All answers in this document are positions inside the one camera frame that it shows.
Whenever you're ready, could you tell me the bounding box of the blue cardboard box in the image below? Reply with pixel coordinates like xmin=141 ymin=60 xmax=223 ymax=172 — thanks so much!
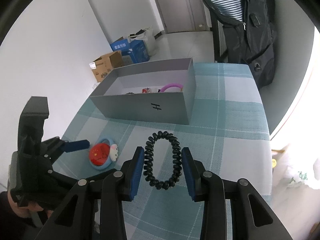
xmin=110 ymin=37 xmax=130 ymax=51
xmin=121 ymin=40 xmax=150 ymax=65

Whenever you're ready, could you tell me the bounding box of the red and white hair clip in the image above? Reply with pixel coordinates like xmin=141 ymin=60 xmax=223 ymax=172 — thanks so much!
xmin=142 ymin=88 xmax=152 ymax=93

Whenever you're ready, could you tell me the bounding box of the person's left hand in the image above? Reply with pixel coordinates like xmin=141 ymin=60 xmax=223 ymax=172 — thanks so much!
xmin=2 ymin=191 xmax=53 ymax=218

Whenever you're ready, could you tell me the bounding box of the teal checked tablecloth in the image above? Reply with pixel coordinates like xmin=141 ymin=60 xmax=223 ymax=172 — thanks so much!
xmin=63 ymin=63 xmax=272 ymax=239

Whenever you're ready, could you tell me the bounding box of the grey open storage box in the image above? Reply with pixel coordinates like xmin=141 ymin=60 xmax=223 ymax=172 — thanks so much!
xmin=90 ymin=58 xmax=196 ymax=125

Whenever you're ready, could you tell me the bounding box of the dark jacket striped lining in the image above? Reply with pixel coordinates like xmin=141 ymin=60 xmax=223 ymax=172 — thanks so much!
xmin=203 ymin=0 xmax=276 ymax=88

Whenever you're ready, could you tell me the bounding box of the white bag on floor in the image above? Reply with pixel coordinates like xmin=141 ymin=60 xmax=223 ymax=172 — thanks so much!
xmin=128 ymin=27 xmax=157 ymax=56

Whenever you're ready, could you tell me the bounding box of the black spiral hair tie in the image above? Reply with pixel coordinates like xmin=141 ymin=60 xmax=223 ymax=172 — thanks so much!
xmin=143 ymin=130 xmax=182 ymax=190

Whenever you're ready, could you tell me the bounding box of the black coat rack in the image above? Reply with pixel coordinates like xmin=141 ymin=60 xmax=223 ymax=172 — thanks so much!
xmin=204 ymin=4 xmax=228 ymax=63

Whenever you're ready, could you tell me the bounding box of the brown cardboard box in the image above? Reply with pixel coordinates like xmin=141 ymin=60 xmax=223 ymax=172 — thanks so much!
xmin=89 ymin=51 xmax=124 ymax=82

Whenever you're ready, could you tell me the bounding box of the yellow object on floor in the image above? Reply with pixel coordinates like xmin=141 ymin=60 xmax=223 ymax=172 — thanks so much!
xmin=272 ymin=159 xmax=277 ymax=168

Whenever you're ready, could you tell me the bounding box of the red badge blue plush holder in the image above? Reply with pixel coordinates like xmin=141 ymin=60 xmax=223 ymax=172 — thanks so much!
xmin=88 ymin=137 xmax=119 ymax=171

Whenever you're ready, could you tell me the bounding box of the grey door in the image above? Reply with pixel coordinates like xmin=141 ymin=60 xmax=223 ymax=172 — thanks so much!
xmin=155 ymin=0 xmax=209 ymax=33

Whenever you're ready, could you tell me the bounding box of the purple bracelet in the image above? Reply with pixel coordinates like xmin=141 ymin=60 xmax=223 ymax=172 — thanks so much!
xmin=158 ymin=82 xmax=184 ymax=94

